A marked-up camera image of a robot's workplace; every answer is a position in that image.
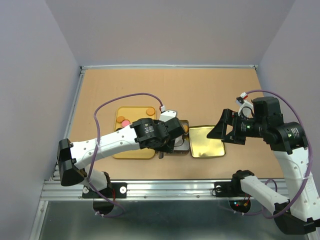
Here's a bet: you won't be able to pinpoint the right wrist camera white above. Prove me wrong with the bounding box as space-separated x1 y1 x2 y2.
235 92 254 118

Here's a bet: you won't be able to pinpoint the white paper cup bottom right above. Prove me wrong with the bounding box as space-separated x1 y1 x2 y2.
174 136 185 147

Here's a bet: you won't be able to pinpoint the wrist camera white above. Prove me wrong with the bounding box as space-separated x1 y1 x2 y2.
159 109 178 122
235 92 254 118

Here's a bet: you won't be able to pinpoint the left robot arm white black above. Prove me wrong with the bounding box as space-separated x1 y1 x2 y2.
57 117 185 197

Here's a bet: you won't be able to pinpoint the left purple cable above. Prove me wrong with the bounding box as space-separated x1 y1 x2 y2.
87 92 167 218

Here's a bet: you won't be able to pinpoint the purple cable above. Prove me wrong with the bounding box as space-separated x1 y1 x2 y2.
233 89 315 220
87 92 167 218

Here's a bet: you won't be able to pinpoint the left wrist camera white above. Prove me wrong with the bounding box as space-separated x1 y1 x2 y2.
159 109 178 122

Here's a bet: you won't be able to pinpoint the aluminium rail frame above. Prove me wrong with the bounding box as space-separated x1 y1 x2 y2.
30 65 289 240

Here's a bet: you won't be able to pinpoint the square cookie tin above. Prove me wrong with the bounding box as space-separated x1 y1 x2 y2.
155 120 190 155

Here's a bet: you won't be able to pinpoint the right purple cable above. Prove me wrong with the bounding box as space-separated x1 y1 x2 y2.
233 89 315 220

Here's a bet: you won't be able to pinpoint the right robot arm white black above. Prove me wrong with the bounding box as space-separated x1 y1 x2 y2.
207 96 320 235

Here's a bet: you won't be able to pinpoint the metal tongs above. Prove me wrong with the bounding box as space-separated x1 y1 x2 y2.
158 152 165 159

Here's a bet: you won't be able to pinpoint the gold rectangular tray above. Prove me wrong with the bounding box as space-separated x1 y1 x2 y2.
113 106 156 160

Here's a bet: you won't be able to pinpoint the pink round cookie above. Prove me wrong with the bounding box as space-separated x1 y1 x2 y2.
121 119 131 127

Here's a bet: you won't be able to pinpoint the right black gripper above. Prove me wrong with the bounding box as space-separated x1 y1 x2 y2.
206 108 267 145

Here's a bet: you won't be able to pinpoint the tan cookie top left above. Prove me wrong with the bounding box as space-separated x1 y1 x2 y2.
116 116 125 123

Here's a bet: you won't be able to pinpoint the gold tin lid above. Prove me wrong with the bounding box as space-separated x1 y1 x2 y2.
189 125 226 159

